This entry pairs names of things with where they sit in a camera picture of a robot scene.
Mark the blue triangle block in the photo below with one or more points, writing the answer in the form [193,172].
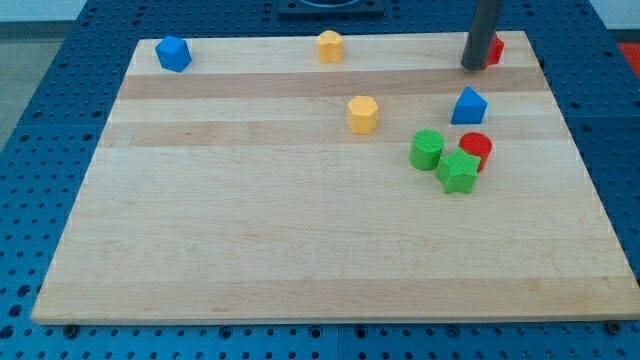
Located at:
[470,108]

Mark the light wooden board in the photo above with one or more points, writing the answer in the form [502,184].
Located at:
[234,192]

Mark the yellow hexagon block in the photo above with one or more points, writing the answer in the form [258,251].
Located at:
[362,115]

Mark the green cylinder block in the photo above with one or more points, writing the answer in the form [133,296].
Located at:
[426,149]

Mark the yellow heart block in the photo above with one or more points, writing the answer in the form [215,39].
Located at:
[330,47]

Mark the green star block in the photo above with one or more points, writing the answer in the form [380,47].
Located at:
[458,171]

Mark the red cylinder block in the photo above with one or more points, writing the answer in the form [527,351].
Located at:
[477,144]

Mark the blue cube block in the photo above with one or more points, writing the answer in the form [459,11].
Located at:
[173,53]

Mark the red block behind rod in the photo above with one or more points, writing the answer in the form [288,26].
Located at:
[495,52]

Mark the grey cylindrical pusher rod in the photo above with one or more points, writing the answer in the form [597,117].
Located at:
[480,36]

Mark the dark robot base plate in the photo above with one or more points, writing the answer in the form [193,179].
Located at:
[291,8]

